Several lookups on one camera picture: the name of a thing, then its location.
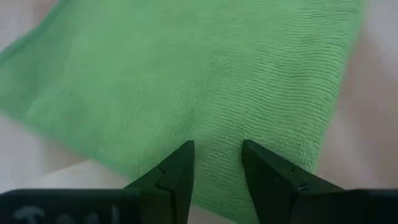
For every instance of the green microfiber towel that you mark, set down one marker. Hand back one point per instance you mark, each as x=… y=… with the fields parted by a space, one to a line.
x=186 y=77

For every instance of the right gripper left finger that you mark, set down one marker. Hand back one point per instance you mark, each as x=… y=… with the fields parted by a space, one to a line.
x=155 y=205

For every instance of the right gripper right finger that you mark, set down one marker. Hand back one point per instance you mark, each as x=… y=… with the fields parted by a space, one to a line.
x=295 y=202

